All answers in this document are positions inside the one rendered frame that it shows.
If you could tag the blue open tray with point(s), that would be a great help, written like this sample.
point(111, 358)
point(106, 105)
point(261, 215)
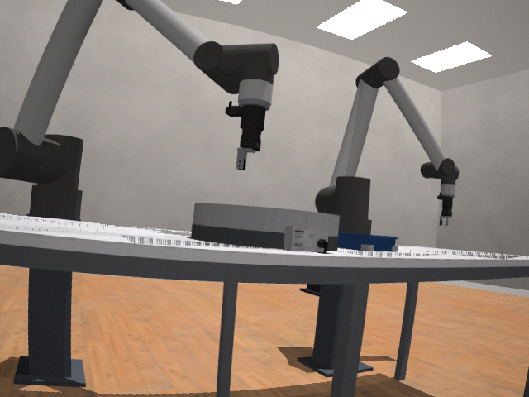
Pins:
point(354, 241)

